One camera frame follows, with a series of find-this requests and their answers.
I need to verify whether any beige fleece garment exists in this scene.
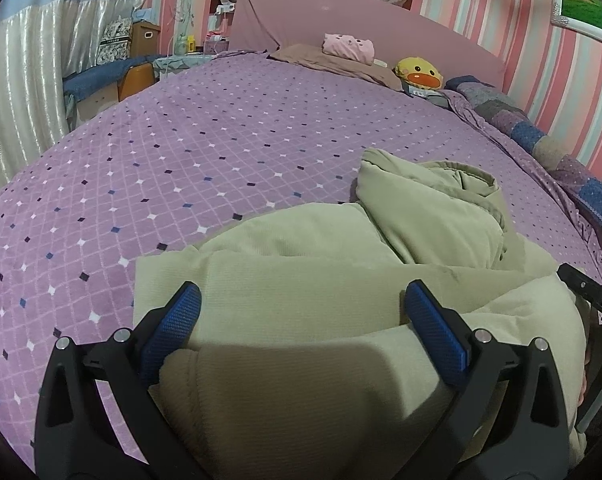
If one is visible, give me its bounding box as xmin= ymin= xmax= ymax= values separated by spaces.
xmin=134 ymin=148 xmax=587 ymax=479

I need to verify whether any patchwork quilt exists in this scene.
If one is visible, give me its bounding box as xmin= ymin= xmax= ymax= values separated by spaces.
xmin=445 ymin=75 xmax=602 ymax=229

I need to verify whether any brown cardboard box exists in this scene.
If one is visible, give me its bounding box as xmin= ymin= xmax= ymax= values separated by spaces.
xmin=130 ymin=21 xmax=160 ymax=58

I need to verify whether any pink folded cloth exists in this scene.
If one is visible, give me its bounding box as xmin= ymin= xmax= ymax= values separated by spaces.
xmin=322 ymin=34 xmax=375 ymax=65

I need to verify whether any yellow duck plush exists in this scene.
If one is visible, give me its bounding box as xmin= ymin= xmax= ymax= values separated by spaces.
xmin=393 ymin=56 xmax=444 ymax=90

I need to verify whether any purple diamond-pattern bedsheet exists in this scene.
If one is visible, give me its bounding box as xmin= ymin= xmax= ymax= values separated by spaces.
xmin=0 ymin=53 xmax=602 ymax=463

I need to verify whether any pink headboard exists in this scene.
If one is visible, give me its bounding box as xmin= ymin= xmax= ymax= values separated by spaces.
xmin=229 ymin=0 xmax=505 ymax=89

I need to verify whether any brown pillow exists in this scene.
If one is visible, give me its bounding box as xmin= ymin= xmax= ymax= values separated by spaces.
xmin=269 ymin=44 xmax=403 ymax=92

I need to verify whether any blue cloth on stand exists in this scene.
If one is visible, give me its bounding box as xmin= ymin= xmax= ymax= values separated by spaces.
xmin=62 ymin=54 xmax=160 ymax=114

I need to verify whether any silver striped curtain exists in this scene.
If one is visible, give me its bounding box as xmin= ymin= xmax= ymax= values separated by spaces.
xmin=0 ymin=0 xmax=143 ymax=188

